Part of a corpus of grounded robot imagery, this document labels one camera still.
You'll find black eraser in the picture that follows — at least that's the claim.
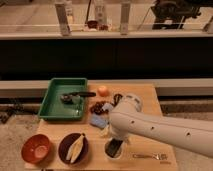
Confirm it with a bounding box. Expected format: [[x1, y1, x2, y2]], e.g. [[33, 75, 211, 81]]
[[106, 139, 122, 157]]

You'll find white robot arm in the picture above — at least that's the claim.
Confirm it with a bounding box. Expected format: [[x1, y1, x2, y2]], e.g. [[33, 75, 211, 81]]
[[109, 93, 213, 158]]

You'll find white paper cup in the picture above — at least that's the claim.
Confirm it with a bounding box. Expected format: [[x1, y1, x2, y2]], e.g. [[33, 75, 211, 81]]
[[104, 138, 124, 160]]

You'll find orange ball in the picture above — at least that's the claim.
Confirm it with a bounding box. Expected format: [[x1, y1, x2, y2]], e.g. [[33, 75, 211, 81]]
[[97, 86, 109, 97]]

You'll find dark red grape bunch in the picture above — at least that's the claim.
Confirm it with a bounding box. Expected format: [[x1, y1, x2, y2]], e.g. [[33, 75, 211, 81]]
[[90, 101, 107, 115]]

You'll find blue sponge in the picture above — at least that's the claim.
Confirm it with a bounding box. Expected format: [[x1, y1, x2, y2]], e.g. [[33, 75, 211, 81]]
[[89, 114, 108, 129]]

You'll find green plastic tray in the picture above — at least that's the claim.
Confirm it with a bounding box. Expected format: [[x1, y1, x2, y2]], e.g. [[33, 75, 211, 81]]
[[38, 78, 87, 121]]

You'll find dark brown bowl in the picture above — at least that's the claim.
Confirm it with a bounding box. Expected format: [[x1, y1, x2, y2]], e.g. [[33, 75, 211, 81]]
[[58, 133, 89, 165]]

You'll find peeled banana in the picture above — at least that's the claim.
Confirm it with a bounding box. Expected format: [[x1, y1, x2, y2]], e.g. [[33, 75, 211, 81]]
[[66, 134, 85, 163]]

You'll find wooden board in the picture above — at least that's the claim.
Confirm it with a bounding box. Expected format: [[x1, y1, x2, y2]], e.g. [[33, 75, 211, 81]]
[[24, 82, 179, 171]]

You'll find silver fork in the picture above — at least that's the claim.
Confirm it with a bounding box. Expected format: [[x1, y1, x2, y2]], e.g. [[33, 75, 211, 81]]
[[132, 154, 168, 160]]

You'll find orange red bowl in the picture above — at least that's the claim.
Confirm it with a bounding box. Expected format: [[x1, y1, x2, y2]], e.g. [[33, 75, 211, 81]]
[[21, 134, 51, 164]]

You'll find black handled scoop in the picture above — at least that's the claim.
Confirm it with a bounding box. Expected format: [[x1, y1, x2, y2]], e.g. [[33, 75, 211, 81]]
[[60, 92, 96, 104]]

